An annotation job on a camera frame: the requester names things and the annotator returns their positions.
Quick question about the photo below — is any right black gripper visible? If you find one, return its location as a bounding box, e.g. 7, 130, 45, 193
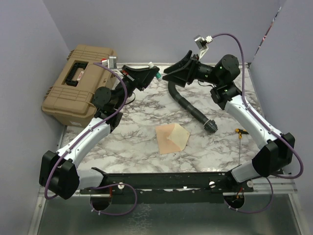
162, 51, 221, 88

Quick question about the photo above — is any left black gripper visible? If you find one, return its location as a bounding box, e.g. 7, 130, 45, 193
113, 65, 159, 110

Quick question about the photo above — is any green white glue stick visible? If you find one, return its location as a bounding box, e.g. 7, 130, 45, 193
148, 62, 162, 82

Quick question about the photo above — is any tan paper envelope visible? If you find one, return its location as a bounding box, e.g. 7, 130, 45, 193
155, 123, 190, 155

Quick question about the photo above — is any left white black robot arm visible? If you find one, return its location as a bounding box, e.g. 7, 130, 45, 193
39, 62, 159, 200

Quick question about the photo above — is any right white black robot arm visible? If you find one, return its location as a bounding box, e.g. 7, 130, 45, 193
163, 51, 295, 191

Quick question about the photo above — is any tan plastic tool case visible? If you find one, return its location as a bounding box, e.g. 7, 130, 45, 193
42, 45, 116, 128

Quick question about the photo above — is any yellow black screwdriver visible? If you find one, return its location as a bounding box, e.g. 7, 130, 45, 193
235, 128, 249, 140

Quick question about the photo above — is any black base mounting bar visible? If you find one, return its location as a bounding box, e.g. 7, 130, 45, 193
79, 169, 253, 204

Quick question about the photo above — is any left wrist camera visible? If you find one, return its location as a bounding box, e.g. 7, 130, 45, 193
101, 56, 117, 70

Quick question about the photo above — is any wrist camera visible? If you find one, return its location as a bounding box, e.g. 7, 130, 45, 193
194, 35, 213, 59
101, 56, 117, 70

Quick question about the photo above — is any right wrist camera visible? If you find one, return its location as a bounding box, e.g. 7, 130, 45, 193
194, 35, 213, 59

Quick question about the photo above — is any black corrugated hose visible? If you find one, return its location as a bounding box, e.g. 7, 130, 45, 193
167, 80, 218, 134

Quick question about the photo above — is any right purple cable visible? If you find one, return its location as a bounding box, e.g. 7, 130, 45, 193
211, 33, 304, 214

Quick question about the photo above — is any aluminium frame rail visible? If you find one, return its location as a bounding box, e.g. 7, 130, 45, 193
36, 186, 84, 199

